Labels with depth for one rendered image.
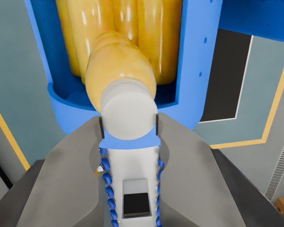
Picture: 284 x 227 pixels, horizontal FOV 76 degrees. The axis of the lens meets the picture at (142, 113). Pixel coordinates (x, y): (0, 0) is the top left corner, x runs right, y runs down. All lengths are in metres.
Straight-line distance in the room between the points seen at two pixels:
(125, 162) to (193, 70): 0.53
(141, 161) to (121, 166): 0.08
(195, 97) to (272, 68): 1.68
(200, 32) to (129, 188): 0.63
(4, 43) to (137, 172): 1.32
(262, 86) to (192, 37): 1.74
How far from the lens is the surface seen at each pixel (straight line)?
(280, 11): 0.79
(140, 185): 0.76
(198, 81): 0.26
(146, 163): 0.72
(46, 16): 0.38
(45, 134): 1.92
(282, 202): 3.30
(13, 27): 1.62
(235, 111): 1.74
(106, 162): 0.65
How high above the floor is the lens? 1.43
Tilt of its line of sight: 59 degrees down
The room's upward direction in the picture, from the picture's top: 171 degrees clockwise
